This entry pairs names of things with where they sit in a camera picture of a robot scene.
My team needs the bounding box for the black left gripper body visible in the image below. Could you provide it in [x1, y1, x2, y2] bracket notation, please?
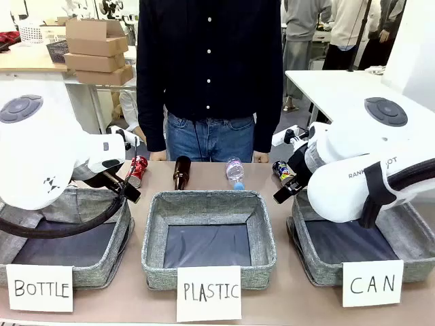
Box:
[83, 168, 128, 198]

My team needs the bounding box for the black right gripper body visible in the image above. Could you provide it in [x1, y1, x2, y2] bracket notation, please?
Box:
[281, 145, 313, 192]

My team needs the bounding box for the crushed dark blue soda can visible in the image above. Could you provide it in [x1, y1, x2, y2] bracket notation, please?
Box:
[271, 160, 296, 187]

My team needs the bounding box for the crushed red soda can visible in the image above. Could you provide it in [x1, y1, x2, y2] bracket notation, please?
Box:
[124, 155, 150, 189]

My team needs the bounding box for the clear bottle with blue cap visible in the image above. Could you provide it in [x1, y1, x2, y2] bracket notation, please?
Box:
[225, 156, 246, 191]

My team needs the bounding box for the brown glass bottle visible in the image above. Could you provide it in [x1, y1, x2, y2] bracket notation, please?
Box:
[172, 155, 192, 191]

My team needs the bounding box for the person's left forearm dark sleeve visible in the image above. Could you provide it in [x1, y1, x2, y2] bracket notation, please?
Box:
[253, 81, 285, 154]

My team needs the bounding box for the person's right forearm dark sleeve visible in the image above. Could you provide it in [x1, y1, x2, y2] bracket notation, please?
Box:
[137, 81, 167, 153]

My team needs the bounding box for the grey fabric basket labelled plastic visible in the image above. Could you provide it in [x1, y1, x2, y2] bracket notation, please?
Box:
[141, 189, 278, 290]

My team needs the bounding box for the grey fabric basket labelled can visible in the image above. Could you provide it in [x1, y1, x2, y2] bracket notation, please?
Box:
[286, 188, 435, 287]

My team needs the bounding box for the grey fabric basket labelled bottle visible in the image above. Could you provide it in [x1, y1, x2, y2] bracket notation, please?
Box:
[0, 188, 135, 289]

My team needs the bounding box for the white paper sign CAN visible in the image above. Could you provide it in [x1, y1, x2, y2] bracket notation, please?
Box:
[341, 259, 404, 308]

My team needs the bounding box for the dark plastic mesh basket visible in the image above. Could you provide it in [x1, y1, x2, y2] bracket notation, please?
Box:
[46, 39, 69, 65]

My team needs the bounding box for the low white plastic basket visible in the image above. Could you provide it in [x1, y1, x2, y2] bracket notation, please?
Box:
[40, 25, 67, 45]

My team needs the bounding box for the tall white laundry basket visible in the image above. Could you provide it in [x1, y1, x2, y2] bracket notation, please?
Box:
[17, 18, 45, 45]

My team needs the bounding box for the crouching person in white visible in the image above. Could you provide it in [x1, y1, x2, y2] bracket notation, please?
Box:
[118, 88, 147, 143]

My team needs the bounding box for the white table with legs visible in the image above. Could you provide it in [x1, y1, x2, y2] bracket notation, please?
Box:
[63, 56, 137, 135]

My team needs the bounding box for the closed flat cardboard box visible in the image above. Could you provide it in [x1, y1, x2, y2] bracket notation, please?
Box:
[63, 52, 126, 74]
[74, 64, 134, 86]

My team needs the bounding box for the white paper sign PLASTIC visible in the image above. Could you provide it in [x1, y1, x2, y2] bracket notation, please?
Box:
[175, 266, 243, 323]

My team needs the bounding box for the white paper sign BOTTLE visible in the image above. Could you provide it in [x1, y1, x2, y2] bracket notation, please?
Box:
[5, 264, 75, 312]

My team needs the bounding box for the bystander in grey clothes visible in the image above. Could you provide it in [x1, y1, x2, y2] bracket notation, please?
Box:
[281, 0, 332, 113]

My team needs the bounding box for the person in dark shirt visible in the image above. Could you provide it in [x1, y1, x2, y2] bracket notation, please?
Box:
[136, 0, 285, 163]

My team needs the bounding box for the wooden background table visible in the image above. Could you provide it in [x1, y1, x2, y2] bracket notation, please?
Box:
[0, 42, 69, 73]

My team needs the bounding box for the open cardboard box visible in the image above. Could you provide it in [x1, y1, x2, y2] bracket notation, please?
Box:
[65, 16, 129, 58]

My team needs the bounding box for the bystander in white sweater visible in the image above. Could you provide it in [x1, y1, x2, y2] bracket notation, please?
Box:
[322, 0, 381, 71]

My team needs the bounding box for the black stand pole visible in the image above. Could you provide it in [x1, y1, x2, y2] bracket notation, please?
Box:
[346, 0, 373, 73]

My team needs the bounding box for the bystander in dark jacket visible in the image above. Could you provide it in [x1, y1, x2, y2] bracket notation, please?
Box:
[358, 0, 407, 71]

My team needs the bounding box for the red cloth item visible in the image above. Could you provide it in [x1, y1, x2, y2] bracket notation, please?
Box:
[0, 31, 22, 52]

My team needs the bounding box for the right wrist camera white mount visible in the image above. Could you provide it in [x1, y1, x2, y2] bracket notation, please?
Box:
[271, 125, 311, 147]

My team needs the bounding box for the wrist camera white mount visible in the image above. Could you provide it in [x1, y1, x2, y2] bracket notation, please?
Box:
[271, 125, 311, 147]
[106, 124, 141, 150]

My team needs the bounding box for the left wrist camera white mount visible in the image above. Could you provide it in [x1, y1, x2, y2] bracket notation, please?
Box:
[106, 124, 141, 150]

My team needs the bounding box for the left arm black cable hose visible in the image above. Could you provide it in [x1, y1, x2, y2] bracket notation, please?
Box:
[0, 135, 142, 239]

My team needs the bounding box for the thin black hanging cable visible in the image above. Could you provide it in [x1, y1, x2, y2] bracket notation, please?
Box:
[192, 118, 205, 162]

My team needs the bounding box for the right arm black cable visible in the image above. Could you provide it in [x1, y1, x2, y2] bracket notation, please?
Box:
[360, 159, 435, 229]

